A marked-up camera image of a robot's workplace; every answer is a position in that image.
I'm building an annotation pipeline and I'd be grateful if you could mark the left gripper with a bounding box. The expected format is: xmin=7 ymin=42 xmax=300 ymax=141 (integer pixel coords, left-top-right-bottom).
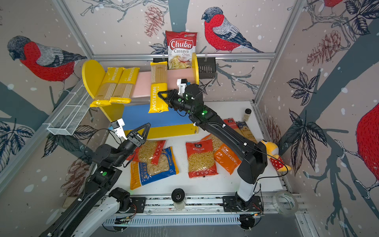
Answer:
xmin=112 ymin=123 xmax=149 ymax=168

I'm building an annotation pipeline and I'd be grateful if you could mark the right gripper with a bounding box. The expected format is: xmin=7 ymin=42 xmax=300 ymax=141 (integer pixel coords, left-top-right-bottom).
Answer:
xmin=156 ymin=90 xmax=195 ymax=117

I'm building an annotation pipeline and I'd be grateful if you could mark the yellow spaghetti pack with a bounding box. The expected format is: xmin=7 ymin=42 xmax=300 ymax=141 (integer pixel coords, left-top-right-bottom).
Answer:
xmin=90 ymin=67 xmax=124 ymax=108
xmin=110 ymin=67 xmax=140 ymax=104
xmin=149 ymin=61 xmax=169 ymax=114

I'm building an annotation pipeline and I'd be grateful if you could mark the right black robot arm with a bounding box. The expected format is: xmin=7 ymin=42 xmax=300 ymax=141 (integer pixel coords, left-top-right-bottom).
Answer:
xmin=158 ymin=84 xmax=267 ymax=202

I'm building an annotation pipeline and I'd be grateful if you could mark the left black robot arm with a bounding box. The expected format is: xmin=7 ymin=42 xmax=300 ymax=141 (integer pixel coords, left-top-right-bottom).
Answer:
xmin=41 ymin=123 xmax=151 ymax=237

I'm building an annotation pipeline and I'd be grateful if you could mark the blue shell pasta bag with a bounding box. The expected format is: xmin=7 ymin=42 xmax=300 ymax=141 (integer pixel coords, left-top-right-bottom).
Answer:
xmin=130 ymin=147 xmax=179 ymax=190

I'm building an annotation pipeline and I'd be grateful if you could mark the orange pastatime pasta bag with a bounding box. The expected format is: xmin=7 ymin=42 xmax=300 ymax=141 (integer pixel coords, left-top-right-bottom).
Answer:
xmin=201 ymin=134 xmax=241 ymax=175

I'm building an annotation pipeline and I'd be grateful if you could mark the yellow shelf unit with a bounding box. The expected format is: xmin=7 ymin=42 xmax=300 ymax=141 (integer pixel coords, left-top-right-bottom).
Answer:
xmin=82 ymin=60 xmax=198 ymax=139

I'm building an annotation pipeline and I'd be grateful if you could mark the red noodle bag left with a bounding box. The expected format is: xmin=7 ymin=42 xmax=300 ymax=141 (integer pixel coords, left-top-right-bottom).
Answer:
xmin=126 ymin=140 xmax=166 ymax=165

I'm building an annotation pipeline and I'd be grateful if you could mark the Chuba cassava chips bag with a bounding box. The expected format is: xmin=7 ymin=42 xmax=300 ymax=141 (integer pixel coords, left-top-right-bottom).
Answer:
xmin=165 ymin=31 xmax=197 ymax=70

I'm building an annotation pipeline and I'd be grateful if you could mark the red macaroni bag centre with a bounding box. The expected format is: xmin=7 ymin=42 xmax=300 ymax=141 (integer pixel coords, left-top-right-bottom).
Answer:
xmin=186 ymin=139 xmax=218 ymax=178

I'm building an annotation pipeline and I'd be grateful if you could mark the red spaghetti pack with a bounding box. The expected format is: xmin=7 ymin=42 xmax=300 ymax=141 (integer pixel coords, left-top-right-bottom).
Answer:
xmin=223 ymin=118 xmax=239 ymax=130

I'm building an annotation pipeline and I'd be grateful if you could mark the small spice bottle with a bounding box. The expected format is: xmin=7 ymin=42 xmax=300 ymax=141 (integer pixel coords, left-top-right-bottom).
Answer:
xmin=242 ymin=109 xmax=252 ymax=122

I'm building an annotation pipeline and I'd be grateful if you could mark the dark spaghetti pack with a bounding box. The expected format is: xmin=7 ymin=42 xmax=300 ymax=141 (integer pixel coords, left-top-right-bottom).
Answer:
xmin=236 ymin=121 xmax=258 ymax=144

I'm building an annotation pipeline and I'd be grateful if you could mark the brown sponge block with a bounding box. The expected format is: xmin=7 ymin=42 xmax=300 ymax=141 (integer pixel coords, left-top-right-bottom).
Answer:
xmin=62 ymin=197 xmax=78 ymax=209

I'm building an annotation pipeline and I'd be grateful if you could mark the yellow plush toy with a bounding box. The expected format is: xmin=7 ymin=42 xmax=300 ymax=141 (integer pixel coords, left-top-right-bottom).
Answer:
xmin=261 ymin=140 xmax=292 ymax=172

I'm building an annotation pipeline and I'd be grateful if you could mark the clear tape roll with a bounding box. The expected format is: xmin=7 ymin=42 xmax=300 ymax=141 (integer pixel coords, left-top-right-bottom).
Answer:
xmin=272 ymin=190 xmax=299 ymax=216

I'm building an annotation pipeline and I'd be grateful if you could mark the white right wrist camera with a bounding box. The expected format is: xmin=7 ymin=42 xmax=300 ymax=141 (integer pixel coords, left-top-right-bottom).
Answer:
xmin=177 ymin=79 xmax=190 ymax=96

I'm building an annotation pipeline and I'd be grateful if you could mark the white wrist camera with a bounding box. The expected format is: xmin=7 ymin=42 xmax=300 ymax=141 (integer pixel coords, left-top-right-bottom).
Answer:
xmin=177 ymin=79 xmax=190 ymax=96
xmin=110 ymin=119 xmax=127 ymax=140

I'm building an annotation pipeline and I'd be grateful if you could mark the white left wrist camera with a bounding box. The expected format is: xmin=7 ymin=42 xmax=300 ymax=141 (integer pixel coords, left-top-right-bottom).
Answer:
xmin=110 ymin=119 xmax=127 ymax=140

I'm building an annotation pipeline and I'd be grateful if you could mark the black wall basket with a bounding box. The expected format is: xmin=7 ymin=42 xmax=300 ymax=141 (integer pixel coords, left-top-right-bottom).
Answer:
xmin=151 ymin=54 xmax=217 ymax=82

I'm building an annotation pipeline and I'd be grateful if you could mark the black round camera knob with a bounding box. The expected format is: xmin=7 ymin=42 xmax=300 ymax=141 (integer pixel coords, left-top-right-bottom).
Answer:
xmin=171 ymin=188 xmax=185 ymax=203

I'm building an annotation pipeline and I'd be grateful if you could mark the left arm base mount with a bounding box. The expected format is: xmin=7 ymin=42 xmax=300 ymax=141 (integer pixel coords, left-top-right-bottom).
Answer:
xmin=118 ymin=197 xmax=147 ymax=214

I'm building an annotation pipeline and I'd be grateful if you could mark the white wire mesh basket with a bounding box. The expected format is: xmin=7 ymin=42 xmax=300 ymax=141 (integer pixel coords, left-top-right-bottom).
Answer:
xmin=47 ymin=82 xmax=93 ymax=135

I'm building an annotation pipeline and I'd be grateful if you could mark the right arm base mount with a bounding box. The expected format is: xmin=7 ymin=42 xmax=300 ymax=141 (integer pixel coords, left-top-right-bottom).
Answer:
xmin=220 ymin=194 xmax=264 ymax=212

